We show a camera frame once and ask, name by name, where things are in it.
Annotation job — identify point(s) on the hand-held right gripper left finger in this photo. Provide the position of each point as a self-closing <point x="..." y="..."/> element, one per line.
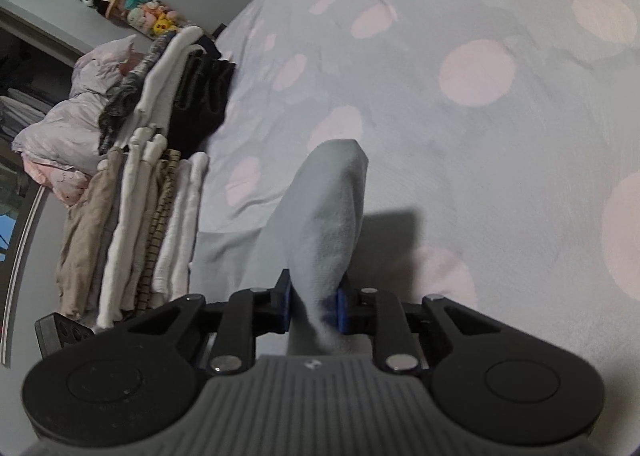
<point x="285" y="306"/>

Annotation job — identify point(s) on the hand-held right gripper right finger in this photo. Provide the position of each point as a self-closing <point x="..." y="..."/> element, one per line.
<point x="342" y="311"/>

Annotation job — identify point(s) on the light grey garment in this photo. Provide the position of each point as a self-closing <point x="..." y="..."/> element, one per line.
<point x="325" y="216"/>

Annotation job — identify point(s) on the pile of folded clothes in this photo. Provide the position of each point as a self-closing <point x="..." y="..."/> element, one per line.
<point x="150" y="186"/>

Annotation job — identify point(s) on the pale pink quilt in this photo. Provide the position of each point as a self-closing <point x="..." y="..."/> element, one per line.
<point x="65" y="136"/>

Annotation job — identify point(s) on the hanging column of plush toys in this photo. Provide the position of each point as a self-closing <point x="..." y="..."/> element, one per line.
<point x="145" y="13"/>

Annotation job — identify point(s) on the open closet with shelves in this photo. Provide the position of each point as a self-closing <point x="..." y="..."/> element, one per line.
<point x="20" y="106"/>

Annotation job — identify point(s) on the black wall plug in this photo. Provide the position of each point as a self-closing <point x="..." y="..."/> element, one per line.
<point x="219" y="30"/>

